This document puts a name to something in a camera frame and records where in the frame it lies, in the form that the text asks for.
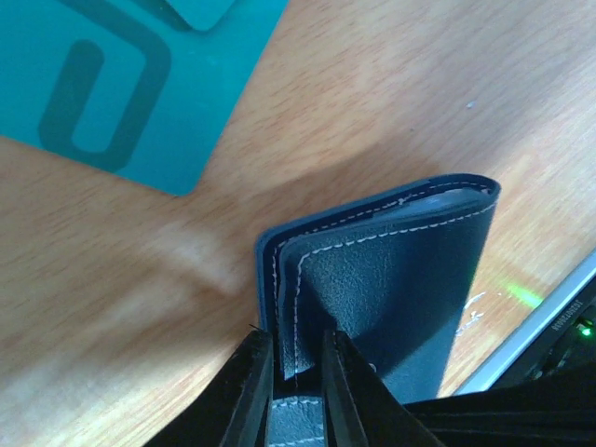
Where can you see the navy blue card holder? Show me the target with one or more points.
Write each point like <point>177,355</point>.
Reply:
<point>392,271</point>

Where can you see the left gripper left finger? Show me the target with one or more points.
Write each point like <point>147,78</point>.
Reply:
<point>234,409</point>

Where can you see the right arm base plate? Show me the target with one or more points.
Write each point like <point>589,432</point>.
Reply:
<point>575,347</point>

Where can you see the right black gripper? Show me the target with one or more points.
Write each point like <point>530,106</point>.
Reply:
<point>550,413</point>

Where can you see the green VIP card bottom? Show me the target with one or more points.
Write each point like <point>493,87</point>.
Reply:
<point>139,89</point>

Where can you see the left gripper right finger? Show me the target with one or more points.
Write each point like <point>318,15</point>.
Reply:
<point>358,409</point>

